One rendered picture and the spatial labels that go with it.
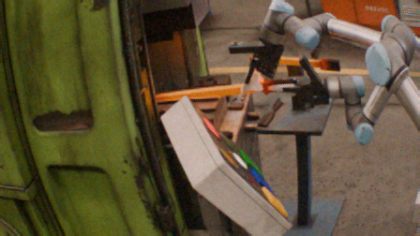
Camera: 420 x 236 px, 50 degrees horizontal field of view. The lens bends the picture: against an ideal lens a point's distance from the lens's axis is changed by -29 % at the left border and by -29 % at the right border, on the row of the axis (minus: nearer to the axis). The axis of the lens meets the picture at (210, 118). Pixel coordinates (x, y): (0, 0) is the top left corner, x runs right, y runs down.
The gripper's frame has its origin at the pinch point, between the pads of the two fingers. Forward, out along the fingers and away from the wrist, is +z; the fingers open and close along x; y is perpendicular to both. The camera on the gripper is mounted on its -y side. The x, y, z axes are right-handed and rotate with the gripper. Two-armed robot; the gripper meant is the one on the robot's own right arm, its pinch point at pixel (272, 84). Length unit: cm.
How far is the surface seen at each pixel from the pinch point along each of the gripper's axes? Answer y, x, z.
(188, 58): -2.1, 23.3, 31.1
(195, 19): -28.6, -11.5, 16.5
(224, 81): 3.6, 13.7, 18.0
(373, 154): 103, 114, -47
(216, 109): 3.2, -7.1, 17.1
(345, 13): 78, 337, -43
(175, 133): -16, -55, 14
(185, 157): -15, -66, 10
